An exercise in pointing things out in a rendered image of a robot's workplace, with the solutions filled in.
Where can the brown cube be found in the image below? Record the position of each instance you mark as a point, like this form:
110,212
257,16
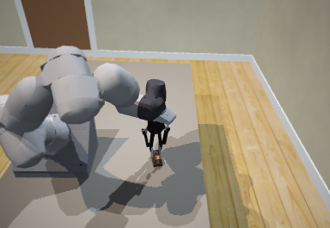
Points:
156,152
157,159

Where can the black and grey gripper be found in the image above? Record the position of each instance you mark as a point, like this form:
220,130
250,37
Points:
154,131

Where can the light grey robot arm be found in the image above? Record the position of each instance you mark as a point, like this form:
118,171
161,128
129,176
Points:
67,80

